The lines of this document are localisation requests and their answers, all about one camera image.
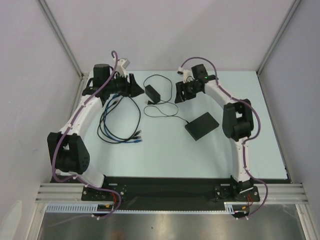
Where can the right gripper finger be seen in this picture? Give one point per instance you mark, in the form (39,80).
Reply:
(187,92)
(179,93)

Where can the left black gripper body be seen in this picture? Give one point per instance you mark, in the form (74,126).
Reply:
(119,85)

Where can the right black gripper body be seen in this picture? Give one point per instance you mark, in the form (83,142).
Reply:
(186,89)

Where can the black network switch box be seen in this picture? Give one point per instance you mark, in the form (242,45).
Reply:
(201,126)

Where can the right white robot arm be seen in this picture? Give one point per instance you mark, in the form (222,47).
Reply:
(237,121)

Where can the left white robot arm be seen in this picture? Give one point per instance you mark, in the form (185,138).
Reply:
(67,150)

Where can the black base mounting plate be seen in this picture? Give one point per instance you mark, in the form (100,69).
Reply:
(193,205)

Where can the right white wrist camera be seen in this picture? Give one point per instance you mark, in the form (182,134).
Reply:
(186,74)

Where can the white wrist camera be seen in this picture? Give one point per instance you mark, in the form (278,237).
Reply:
(186,74)
(122,64)

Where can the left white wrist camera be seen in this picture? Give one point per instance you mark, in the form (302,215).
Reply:
(122,64)

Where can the aluminium frame rail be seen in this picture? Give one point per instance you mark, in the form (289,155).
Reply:
(76,192)

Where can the white slotted cable duct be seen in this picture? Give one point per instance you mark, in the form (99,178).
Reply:
(81,208)

